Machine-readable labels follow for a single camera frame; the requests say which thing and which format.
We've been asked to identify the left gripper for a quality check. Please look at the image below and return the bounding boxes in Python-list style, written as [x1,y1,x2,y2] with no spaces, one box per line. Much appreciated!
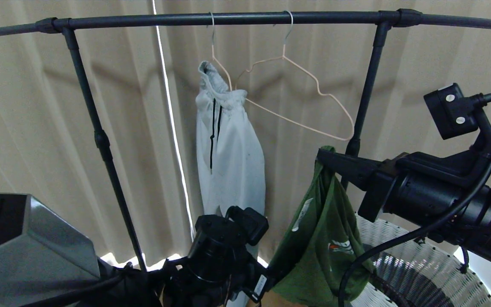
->
[228,259,277,304]

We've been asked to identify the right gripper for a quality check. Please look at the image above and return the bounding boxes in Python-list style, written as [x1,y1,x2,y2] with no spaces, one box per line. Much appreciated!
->
[358,168,491,229]

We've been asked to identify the green garment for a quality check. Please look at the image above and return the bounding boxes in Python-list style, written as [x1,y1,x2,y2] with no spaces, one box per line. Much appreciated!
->
[268,146,376,307]

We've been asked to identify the pale grey shorts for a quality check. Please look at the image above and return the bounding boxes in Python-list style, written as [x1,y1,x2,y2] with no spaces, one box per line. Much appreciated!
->
[196,61,267,261]

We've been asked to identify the pink clothes hanger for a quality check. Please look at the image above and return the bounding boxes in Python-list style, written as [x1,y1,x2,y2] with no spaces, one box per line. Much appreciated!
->
[234,11,355,142]
[208,12,233,92]

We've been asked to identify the white laundry basket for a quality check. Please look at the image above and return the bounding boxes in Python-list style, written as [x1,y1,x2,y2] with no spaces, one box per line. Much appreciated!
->
[348,213,491,307]

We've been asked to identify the black clothes rack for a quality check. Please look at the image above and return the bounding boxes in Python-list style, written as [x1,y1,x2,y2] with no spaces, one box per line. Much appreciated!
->
[0,9,491,272]

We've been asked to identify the black cable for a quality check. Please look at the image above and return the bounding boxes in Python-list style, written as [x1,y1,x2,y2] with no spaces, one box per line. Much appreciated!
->
[338,158,491,307]

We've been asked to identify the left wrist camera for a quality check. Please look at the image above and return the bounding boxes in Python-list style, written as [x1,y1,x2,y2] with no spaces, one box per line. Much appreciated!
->
[226,206,269,246]

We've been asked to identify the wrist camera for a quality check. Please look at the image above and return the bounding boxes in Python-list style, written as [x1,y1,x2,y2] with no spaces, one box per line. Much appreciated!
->
[395,83,491,189]
[226,206,269,246]

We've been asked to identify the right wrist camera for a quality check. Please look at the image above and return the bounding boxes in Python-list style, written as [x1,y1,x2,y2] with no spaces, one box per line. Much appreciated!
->
[395,83,491,189]

